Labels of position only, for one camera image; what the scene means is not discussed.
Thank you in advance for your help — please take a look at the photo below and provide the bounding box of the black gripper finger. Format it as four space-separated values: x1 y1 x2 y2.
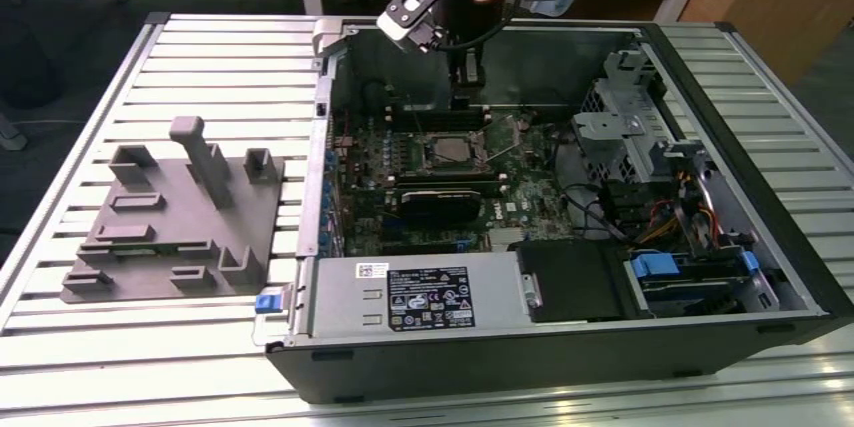
450 49 486 111

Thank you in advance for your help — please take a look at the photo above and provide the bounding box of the wire locking lever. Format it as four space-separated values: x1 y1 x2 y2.
407 96 429 142

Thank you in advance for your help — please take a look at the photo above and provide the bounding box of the metal socket cover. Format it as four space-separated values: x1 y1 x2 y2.
483 113 536 164

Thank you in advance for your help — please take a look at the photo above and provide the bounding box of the CPU socket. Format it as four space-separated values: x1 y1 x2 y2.
417 131 495 173

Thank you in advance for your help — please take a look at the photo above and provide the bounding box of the black RAM stick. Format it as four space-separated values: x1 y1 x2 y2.
398 179 503 194
397 171 501 184

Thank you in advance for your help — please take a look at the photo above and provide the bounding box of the silver drive cage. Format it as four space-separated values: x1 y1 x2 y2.
570 49 676 183

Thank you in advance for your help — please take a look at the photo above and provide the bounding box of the green motherboard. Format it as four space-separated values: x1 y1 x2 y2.
326 106 576 258

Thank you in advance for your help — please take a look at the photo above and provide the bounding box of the black graphics card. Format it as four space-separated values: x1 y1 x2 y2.
397 189 483 227

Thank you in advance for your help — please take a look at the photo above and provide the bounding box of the small silver heat sink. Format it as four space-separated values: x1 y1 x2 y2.
490 229 529 251

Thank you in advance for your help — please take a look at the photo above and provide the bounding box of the black plastic shroud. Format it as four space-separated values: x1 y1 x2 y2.
510 240 653 323

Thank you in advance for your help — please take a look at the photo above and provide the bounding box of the blue disk carrier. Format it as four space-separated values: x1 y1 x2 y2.
626 249 766 298

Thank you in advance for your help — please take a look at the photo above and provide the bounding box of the wooden cabinet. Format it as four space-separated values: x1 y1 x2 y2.
680 0 854 88

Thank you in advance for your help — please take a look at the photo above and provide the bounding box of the grey power supply unit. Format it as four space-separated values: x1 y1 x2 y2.
293 251 536 343

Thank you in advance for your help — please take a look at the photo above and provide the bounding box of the grey parts rack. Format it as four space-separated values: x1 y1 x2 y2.
58 115 287 304

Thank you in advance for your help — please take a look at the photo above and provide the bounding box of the blue case latch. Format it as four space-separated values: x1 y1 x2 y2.
255 285 295 318

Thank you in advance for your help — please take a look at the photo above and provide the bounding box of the black PC case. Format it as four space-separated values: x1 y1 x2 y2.
263 20 854 406

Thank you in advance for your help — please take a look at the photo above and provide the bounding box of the grey chair foot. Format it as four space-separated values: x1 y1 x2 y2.
0 111 30 151

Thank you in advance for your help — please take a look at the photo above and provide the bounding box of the grey corner bracket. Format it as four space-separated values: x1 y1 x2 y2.
311 18 349 57

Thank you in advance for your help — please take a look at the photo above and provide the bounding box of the orange yellow wire bundle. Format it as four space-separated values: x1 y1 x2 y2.
637 199 682 246

